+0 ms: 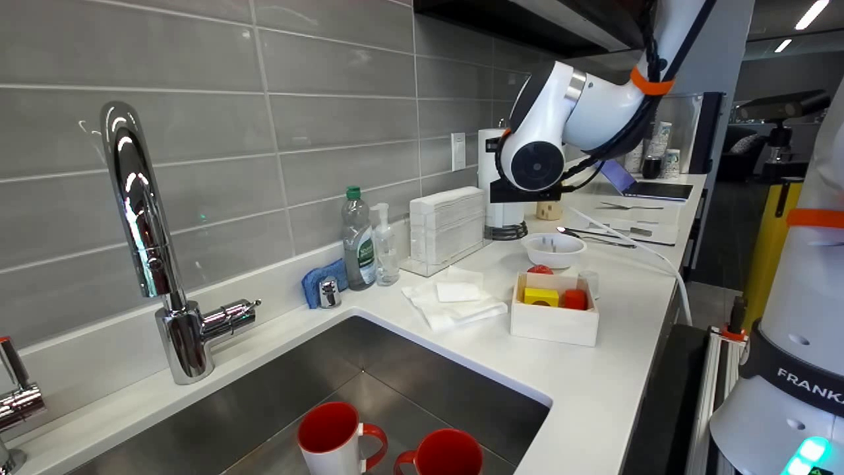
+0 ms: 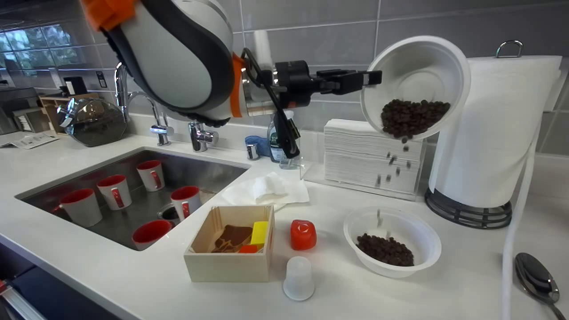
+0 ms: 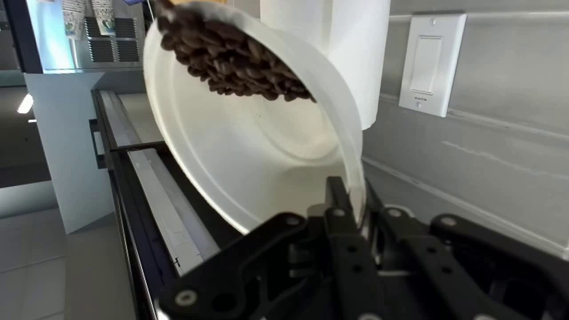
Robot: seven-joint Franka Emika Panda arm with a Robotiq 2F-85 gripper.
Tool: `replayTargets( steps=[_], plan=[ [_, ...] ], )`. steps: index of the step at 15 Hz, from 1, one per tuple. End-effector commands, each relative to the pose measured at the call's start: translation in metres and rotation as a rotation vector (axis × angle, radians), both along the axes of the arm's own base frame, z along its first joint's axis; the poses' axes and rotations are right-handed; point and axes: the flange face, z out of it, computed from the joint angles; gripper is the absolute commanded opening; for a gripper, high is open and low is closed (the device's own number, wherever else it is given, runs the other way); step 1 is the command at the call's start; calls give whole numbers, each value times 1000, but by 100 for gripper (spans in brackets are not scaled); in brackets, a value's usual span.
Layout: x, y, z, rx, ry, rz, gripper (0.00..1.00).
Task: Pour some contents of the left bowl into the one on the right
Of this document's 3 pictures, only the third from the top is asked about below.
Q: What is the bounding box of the roasted coffee bean pile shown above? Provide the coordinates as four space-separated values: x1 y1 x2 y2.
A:
154 0 316 104

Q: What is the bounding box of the black frame rail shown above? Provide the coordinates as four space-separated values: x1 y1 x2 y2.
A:
86 88 238 320

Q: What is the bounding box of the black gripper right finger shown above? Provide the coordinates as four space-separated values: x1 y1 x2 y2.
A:
360 177 569 320

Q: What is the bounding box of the small white bowl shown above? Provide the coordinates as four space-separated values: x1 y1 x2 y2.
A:
140 0 367 237

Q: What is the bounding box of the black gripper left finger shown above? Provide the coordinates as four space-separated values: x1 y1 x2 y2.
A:
156 175 380 320

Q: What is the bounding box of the black cubby shelf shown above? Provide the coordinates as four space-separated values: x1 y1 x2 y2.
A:
85 17 142 67

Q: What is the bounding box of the white wall switch plate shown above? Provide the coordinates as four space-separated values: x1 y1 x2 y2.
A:
396 13 467 120

